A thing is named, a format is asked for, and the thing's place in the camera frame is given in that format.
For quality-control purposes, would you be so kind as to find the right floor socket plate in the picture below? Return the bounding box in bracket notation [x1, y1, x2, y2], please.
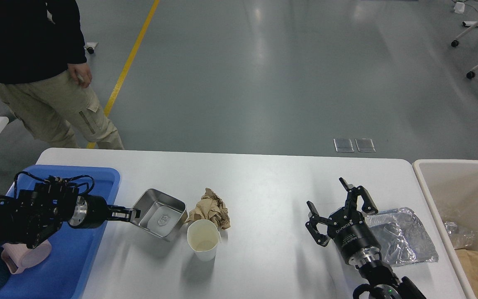
[355, 138, 377, 153]

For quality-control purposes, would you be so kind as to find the square stainless steel tray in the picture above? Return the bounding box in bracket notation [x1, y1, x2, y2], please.
[130, 189, 187, 242]

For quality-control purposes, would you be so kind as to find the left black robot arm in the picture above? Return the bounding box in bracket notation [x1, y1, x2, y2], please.
[0, 172, 141, 249]

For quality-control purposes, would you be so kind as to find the pink ribbed mug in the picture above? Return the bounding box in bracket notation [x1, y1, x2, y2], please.
[1, 240, 52, 274]

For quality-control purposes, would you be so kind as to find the person in beige trousers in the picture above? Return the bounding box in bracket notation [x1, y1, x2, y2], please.
[0, 0, 124, 150]

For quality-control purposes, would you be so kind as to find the grey office chair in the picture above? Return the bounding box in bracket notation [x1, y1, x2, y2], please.
[85, 42, 98, 55]

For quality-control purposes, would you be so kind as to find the left floor socket plate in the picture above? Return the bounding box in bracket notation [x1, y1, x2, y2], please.
[333, 138, 355, 153]

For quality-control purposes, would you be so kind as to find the crumpled brown paper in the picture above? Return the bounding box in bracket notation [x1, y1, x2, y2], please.
[184, 188, 231, 230]

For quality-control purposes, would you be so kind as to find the crumpled aluminium foil tray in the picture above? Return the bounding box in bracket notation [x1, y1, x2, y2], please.
[365, 207, 439, 267]

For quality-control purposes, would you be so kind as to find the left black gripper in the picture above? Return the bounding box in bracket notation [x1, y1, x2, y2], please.
[68, 195, 141, 229]

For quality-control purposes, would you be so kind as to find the floor socket plate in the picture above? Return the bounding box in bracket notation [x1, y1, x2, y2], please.
[333, 138, 355, 153]
[355, 138, 377, 153]

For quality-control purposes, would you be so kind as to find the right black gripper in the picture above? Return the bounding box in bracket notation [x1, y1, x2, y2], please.
[305, 178, 381, 266]

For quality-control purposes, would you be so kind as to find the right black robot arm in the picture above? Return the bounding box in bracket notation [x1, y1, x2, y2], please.
[305, 177, 425, 299]

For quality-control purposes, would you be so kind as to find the beige plastic waste bin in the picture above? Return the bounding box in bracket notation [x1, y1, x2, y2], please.
[413, 159, 478, 299]

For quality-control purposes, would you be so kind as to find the clear plastic wrap in bin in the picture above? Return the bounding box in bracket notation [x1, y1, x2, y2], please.
[441, 211, 477, 250]

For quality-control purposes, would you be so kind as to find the white paper cup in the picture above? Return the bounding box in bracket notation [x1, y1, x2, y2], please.
[187, 219, 221, 262]

